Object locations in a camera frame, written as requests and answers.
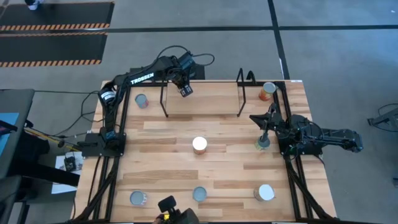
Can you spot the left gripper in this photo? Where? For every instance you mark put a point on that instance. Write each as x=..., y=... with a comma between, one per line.
x=174, y=74

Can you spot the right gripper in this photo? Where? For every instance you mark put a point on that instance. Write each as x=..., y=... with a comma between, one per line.
x=282, y=126

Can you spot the green dotted can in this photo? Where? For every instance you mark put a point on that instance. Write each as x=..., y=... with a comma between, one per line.
x=258, y=146

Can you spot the orange can yellow label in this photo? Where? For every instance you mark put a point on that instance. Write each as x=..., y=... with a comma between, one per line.
x=268, y=88

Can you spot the tall corn can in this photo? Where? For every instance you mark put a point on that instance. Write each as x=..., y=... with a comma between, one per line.
x=141, y=100

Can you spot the short red can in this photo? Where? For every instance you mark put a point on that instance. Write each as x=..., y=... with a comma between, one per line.
x=199, y=143

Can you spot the peaches can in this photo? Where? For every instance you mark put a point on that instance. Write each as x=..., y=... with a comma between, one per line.
x=265, y=192
x=137, y=198

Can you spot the mandarin oranges can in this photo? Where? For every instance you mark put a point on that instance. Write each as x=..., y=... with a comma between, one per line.
x=199, y=193

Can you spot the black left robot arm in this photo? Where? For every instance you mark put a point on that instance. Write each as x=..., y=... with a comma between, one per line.
x=141, y=78

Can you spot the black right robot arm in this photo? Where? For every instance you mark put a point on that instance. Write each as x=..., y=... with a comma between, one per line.
x=342, y=138

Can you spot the black floor stand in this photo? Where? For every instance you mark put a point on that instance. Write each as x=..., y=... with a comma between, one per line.
x=385, y=119

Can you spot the small black device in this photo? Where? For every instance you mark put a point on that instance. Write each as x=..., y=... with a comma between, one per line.
x=70, y=163

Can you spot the black hazard-striped floor mat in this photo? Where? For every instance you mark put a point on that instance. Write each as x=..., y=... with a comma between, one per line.
x=49, y=46
x=56, y=14

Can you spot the yellow stick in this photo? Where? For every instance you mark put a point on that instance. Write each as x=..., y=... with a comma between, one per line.
x=46, y=137

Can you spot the white paper sheet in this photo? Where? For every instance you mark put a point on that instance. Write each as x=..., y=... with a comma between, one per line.
x=60, y=186

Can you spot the gray desk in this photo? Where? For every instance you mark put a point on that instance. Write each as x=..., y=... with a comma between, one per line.
x=15, y=102

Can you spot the person's foot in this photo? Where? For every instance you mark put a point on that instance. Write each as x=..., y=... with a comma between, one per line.
x=32, y=3

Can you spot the blue mat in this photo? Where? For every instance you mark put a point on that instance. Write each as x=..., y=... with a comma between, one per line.
x=7, y=130

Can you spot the wooden shelf black frame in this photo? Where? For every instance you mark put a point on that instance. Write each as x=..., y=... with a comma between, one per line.
x=202, y=99

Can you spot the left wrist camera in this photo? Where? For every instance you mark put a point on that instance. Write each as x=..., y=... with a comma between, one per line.
x=187, y=60

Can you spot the black table frame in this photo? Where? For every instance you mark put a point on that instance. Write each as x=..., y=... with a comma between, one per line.
x=126, y=105

